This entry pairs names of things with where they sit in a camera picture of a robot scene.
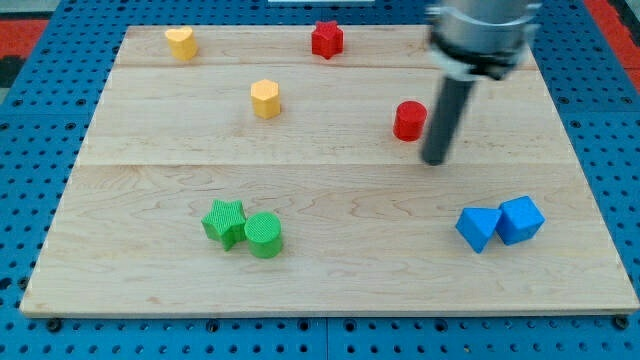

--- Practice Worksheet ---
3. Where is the green cylinder block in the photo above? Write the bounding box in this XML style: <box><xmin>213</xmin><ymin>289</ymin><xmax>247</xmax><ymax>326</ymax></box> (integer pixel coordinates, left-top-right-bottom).
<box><xmin>244</xmin><ymin>212</ymin><xmax>283</xmax><ymax>259</ymax></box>

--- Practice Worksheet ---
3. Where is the wooden board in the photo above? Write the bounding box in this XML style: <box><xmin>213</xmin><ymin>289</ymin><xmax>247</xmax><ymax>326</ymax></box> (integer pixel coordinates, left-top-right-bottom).
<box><xmin>20</xmin><ymin>26</ymin><xmax>639</xmax><ymax>318</ymax></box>

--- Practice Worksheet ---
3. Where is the blue cube block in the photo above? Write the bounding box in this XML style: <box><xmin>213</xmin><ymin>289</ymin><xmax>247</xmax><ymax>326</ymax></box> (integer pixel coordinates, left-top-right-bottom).
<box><xmin>496</xmin><ymin>196</ymin><xmax>545</xmax><ymax>246</ymax></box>

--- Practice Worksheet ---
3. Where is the yellow hexagon block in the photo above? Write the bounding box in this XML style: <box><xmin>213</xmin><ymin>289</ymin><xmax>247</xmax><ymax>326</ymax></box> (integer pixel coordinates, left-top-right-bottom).
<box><xmin>250</xmin><ymin>79</ymin><xmax>281</xmax><ymax>119</ymax></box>

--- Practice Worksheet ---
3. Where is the yellow heart block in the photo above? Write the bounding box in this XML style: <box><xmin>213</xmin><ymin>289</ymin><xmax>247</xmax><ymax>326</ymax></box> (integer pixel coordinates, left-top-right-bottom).
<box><xmin>165</xmin><ymin>26</ymin><xmax>198</xmax><ymax>61</ymax></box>

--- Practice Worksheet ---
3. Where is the red cylinder block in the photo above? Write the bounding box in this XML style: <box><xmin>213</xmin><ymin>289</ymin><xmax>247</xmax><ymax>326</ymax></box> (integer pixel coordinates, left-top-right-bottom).
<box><xmin>393</xmin><ymin>100</ymin><xmax>428</xmax><ymax>142</ymax></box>

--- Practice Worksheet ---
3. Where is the blue triangular prism block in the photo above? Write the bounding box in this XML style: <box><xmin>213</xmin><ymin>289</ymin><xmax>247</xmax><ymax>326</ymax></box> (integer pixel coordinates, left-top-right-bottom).
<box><xmin>455</xmin><ymin>207</ymin><xmax>502</xmax><ymax>253</ymax></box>

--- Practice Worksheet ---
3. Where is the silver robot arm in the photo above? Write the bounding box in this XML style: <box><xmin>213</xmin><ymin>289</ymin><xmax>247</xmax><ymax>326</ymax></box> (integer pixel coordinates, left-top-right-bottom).
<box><xmin>421</xmin><ymin>0</ymin><xmax>542</xmax><ymax>166</ymax></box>

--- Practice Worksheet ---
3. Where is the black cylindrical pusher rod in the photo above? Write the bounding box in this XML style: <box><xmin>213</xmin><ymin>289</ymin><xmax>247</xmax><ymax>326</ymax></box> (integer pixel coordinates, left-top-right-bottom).
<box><xmin>421</xmin><ymin>76</ymin><xmax>475</xmax><ymax>166</ymax></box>

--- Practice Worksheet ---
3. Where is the red star block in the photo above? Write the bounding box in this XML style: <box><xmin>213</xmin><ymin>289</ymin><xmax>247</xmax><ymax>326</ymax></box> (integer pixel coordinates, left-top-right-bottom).
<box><xmin>311</xmin><ymin>20</ymin><xmax>344</xmax><ymax>59</ymax></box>

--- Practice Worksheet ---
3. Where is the green star block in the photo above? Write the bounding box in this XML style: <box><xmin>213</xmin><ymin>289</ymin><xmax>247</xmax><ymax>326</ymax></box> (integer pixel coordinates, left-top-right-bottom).
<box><xmin>201</xmin><ymin>199</ymin><xmax>246</xmax><ymax>251</ymax></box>

